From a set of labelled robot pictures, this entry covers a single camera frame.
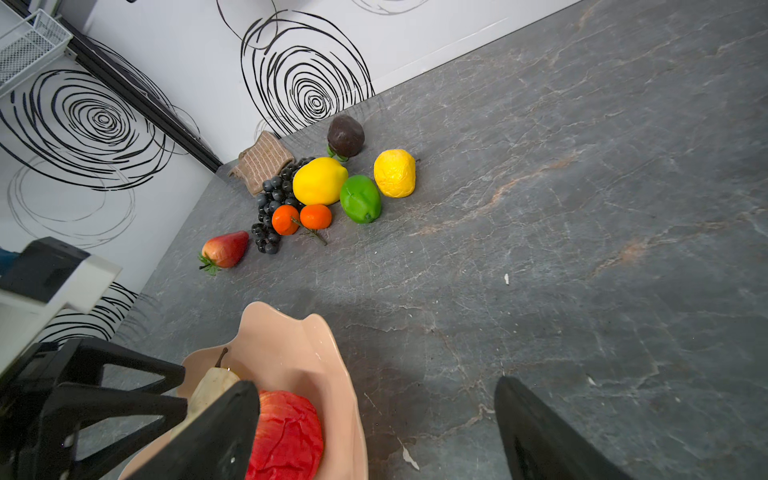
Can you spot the green fake lime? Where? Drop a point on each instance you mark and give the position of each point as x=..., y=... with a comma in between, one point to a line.
x=360, y=199

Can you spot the beige fake pear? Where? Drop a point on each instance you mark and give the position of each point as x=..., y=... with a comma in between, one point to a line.
x=214, y=384

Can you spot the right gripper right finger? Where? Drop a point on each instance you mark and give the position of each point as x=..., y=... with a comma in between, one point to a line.
x=539, y=444

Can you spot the pink wavy fruit bowl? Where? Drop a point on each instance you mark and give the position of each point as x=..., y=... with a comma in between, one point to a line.
x=278, y=352

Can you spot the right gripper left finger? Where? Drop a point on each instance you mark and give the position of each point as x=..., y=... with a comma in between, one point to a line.
x=216, y=445

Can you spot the black fake grape bunch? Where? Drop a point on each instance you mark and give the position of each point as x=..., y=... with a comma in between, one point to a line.
x=277, y=191

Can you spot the left orange fake tangerine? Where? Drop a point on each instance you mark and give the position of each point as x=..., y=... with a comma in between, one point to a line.
x=286, y=220

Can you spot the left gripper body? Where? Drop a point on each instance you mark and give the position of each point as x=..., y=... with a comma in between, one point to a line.
x=46, y=277

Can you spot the right orange fake tangerine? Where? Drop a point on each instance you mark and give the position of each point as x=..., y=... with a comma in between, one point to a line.
x=316, y=217

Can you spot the orange fake tangerine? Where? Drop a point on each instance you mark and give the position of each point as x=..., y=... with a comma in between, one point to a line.
x=316, y=217
x=286, y=220

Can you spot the dark brown fake fig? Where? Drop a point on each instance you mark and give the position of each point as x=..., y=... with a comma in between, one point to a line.
x=345, y=138

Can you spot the large yellow fake lemon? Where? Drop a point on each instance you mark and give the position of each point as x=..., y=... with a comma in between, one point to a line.
x=320, y=182

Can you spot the brown folded cloth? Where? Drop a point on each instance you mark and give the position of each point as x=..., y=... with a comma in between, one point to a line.
x=260, y=162

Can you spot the white wire wall shelf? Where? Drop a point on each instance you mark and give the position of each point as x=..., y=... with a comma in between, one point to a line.
x=28, y=44

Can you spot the red fake apple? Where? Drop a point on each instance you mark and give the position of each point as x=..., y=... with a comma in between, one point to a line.
x=289, y=442

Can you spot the red fake strawberry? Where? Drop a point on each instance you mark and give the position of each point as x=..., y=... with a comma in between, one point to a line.
x=223, y=252

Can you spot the small yellow fake lemon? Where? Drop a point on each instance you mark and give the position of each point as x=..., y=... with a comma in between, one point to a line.
x=395, y=173

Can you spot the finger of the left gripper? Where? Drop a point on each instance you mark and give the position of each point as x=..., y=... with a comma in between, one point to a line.
x=78, y=364
x=84, y=432

